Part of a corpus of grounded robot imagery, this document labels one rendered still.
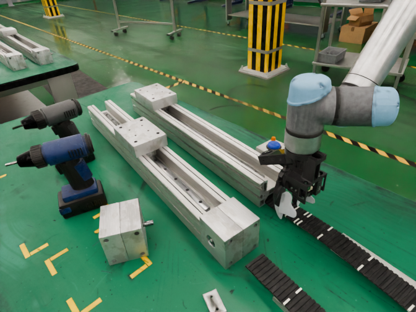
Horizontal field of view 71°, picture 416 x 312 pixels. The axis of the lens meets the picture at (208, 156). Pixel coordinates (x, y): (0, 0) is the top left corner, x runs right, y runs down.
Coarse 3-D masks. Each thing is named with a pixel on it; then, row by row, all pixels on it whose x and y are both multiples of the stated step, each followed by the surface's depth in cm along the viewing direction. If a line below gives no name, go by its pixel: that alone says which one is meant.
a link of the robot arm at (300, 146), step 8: (288, 136) 60; (320, 136) 59; (288, 144) 61; (296, 144) 60; (304, 144) 59; (312, 144) 59; (320, 144) 61; (296, 152) 61; (304, 152) 60; (312, 152) 60
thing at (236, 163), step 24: (168, 120) 106; (192, 120) 107; (192, 144) 98; (216, 144) 96; (240, 144) 90; (216, 168) 91; (240, 168) 80; (264, 168) 83; (240, 192) 84; (264, 192) 78
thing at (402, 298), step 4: (408, 288) 55; (412, 288) 55; (404, 292) 55; (408, 292) 55; (412, 292) 55; (400, 296) 54; (404, 296) 54; (408, 296) 54; (412, 296) 54; (396, 300) 54; (400, 300) 54; (404, 300) 54; (408, 300) 54; (412, 300) 54; (400, 304) 53; (404, 304) 53; (408, 304) 53
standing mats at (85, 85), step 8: (72, 72) 431; (80, 72) 429; (80, 80) 400; (88, 80) 398; (48, 88) 383; (80, 88) 377; (88, 88) 375; (96, 88) 374; (104, 88) 372; (80, 96) 354
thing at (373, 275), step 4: (380, 264) 60; (376, 268) 59; (380, 268) 59; (384, 268) 59; (388, 268) 59; (368, 272) 59; (372, 272) 58; (376, 272) 59; (380, 272) 58; (384, 272) 58; (368, 276) 58; (372, 276) 58; (376, 276) 58; (380, 276) 58; (372, 280) 57; (376, 280) 57
